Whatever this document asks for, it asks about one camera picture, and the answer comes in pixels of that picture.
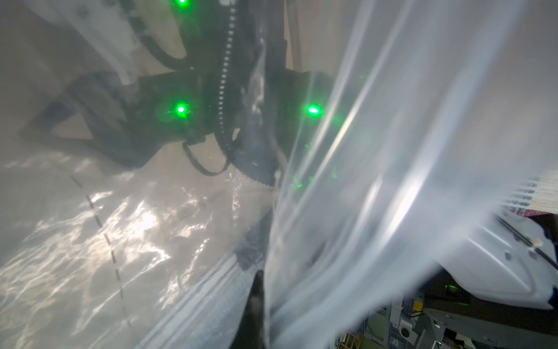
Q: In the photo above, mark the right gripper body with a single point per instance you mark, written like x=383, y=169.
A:
x=233, y=83

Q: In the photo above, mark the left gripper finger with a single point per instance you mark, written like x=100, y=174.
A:
x=250, y=334

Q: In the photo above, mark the clear plastic vacuum bag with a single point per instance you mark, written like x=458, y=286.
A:
x=96, y=255

